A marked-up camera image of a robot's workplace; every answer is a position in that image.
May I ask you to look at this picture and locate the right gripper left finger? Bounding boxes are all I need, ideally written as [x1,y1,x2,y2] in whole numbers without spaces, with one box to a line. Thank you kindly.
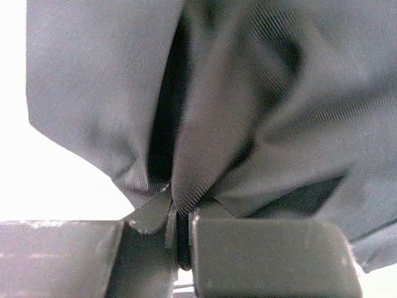
[1,191,176,297]

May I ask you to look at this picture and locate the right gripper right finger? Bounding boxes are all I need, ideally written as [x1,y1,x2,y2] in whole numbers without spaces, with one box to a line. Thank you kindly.
[189,201,362,297]

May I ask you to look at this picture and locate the black pleated skirt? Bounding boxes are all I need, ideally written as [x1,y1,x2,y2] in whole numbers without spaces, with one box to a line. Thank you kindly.
[26,1,396,271]

